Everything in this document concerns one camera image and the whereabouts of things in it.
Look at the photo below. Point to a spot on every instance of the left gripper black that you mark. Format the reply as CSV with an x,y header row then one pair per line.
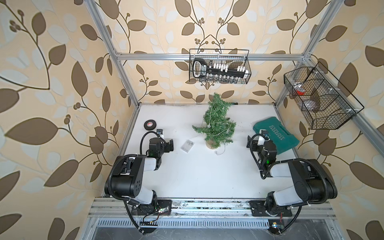
x,y
165,145

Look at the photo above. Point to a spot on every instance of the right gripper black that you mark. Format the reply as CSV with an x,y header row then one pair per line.
x,y
255,144

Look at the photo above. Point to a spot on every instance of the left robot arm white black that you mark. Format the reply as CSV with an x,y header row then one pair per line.
x,y
125,181

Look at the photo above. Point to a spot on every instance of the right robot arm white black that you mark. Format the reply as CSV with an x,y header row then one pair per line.
x,y
312,185

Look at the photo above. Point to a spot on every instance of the small green christmas tree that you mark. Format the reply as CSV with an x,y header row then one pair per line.
x,y
219,128

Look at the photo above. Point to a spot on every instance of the green plastic tool case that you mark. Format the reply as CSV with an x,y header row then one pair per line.
x,y
281,137

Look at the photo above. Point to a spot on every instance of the black tape roll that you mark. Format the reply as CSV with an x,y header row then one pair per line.
x,y
150,125

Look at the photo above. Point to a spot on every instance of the red item in basket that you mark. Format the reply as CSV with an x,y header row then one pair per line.
x,y
299,89

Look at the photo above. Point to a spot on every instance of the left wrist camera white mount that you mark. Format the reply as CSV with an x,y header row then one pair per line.
x,y
160,132

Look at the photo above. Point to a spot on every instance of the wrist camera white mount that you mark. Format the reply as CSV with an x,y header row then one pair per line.
x,y
265,134
160,132

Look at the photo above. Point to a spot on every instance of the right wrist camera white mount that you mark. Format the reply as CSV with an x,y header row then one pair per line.
x,y
265,134

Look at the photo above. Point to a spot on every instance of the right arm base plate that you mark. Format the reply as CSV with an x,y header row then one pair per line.
x,y
264,208

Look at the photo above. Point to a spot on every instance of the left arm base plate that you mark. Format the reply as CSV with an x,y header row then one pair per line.
x,y
165,206

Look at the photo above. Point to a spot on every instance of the black wire basket right wall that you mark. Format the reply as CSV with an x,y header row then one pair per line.
x,y
328,103

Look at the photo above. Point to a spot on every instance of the black wire basket wall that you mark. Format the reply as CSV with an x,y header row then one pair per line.
x,y
233,58
328,103

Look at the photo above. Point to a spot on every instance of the black wire basket back wall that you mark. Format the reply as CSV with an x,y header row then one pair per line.
x,y
233,58

